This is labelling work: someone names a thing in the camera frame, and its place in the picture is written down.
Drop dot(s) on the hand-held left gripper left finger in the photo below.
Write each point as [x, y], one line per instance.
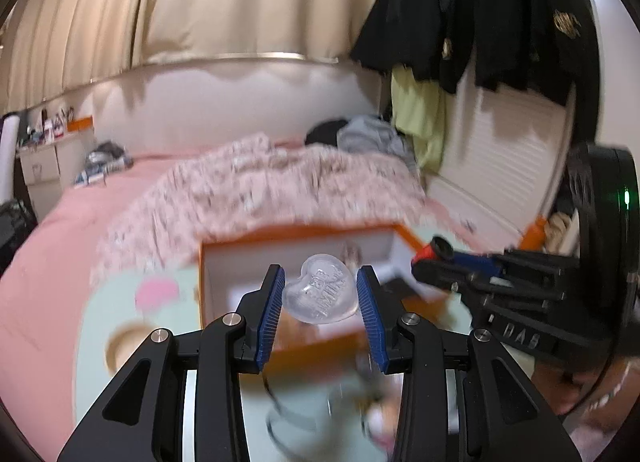
[270, 312]

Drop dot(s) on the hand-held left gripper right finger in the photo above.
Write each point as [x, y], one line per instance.
[372, 317]

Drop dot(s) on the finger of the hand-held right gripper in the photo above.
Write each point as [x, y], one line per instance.
[477, 264]
[450, 277]

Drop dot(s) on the red and black tube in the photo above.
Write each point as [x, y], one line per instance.
[434, 248]

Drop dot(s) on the orange cardboard box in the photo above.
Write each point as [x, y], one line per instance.
[235, 272]

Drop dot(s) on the clear heart-shaped case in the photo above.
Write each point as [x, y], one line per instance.
[320, 292]

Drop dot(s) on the orange container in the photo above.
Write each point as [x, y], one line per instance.
[532, 234]

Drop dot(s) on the white louvered wardrobe door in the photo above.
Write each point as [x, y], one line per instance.
[500, 167]

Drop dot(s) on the pink floral blanket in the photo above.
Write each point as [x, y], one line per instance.
[250, 182]

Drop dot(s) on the grey cloth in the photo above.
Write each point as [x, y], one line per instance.
[375, 137]

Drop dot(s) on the light green hanging garment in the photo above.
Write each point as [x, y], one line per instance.
[420, 112]

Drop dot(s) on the light blue lap table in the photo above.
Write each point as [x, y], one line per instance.
[95, 302]

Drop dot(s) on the black cloth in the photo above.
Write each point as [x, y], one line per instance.
[325, 132]

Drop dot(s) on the white padded headboard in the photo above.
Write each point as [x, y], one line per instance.
[225, 102]

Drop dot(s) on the pile of grey clothes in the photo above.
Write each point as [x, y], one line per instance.
[102, 162]

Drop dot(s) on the black hanging jacket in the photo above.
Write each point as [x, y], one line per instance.
[525, 17]
[405, 7]

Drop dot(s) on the white nightstand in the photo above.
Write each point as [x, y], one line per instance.
[50, 164]

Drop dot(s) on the dark bag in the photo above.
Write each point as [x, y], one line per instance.
[15, 232]

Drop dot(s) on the orange tray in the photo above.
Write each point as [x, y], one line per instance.
[80, 123]

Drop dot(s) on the cluster of small bottles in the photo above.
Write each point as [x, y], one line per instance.
[47, 127]

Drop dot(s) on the white foam tube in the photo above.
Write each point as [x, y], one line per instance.
[7, 162]

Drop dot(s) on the beige curtain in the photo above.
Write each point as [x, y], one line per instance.
[225, 2]

